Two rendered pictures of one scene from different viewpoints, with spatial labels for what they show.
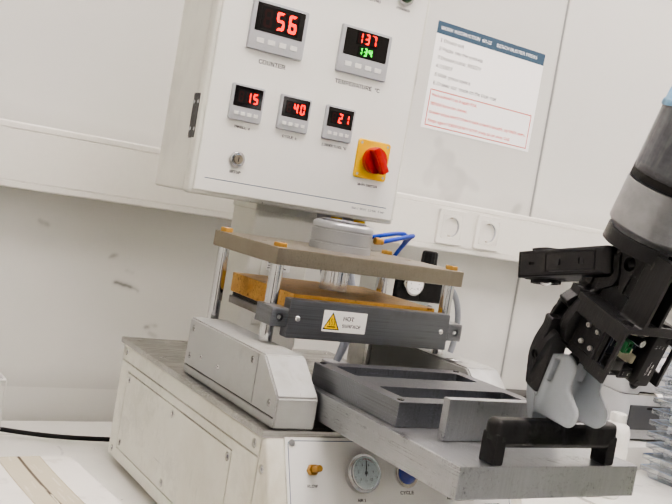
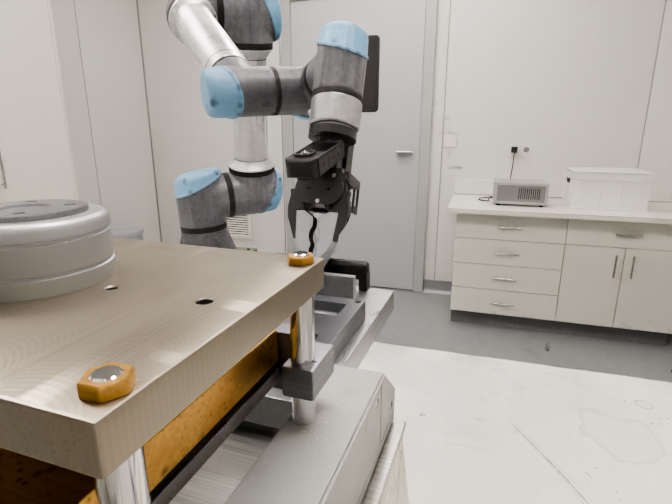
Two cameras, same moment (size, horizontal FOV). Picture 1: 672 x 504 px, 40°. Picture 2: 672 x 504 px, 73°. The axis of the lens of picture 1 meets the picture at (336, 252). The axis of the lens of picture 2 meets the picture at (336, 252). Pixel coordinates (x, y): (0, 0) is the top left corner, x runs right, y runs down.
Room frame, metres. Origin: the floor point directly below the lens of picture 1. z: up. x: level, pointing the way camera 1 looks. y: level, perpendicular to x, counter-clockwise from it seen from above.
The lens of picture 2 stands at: (1.22, 0.29, 1.19)
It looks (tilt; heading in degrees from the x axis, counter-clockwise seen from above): 15 degrees down; 231
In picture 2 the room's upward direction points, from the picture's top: straight up
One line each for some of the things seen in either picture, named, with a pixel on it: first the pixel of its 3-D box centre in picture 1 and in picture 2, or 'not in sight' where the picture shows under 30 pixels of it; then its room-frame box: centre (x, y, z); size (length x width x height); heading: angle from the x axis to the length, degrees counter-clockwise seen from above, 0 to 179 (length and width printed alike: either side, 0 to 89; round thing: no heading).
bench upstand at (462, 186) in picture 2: not in sight; (556, 190); (-1.79, -1.14, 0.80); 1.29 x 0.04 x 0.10; 124
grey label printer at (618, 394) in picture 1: (618, 387); not in sight; (1.99, -0.65, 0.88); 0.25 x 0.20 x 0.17; 28
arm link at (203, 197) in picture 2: not in sight; (202, 196); (0.75, -0.83, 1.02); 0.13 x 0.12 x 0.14; 168
